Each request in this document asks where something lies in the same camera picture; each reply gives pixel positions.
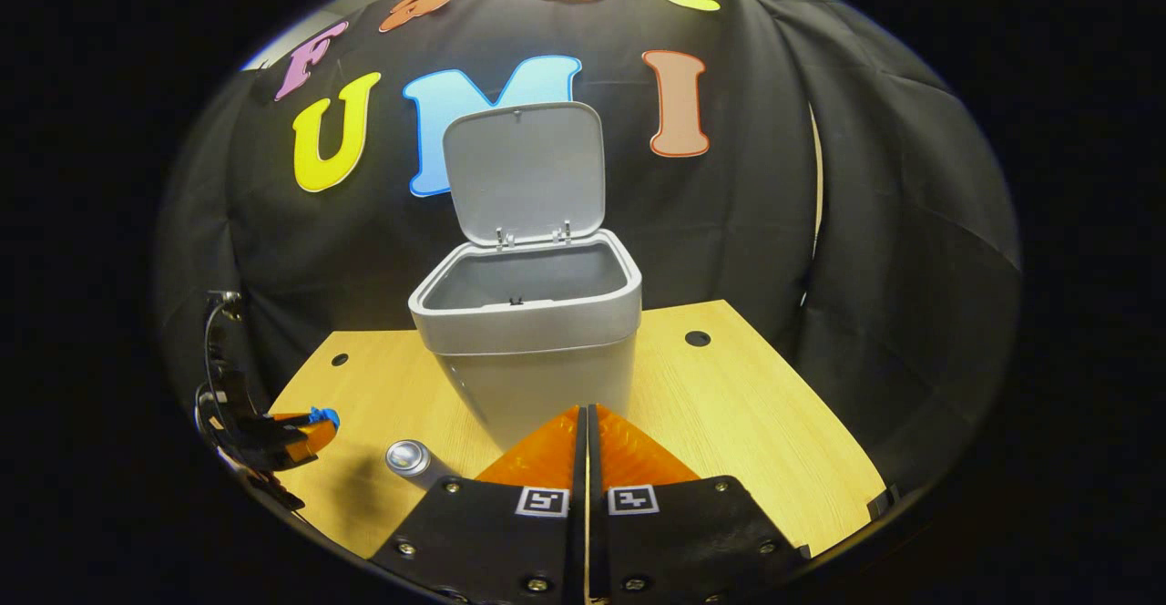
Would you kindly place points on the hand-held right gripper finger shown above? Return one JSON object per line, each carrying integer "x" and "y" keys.
{"x": 578, "y": 477}
{"x": 594, "y": 477}

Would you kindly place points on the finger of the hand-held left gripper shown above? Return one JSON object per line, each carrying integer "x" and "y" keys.
{"x": 301, "y": 446}
{"x": 273, "y": 422}

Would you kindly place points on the blue paper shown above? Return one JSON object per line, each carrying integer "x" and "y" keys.
{"x": 323, "y": 417}

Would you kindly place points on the white desktop garbage bin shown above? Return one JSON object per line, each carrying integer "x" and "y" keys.
{"x": 537, "y": 377}

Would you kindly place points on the silver pop can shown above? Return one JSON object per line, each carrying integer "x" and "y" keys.
{"x": 410, "y": 457}

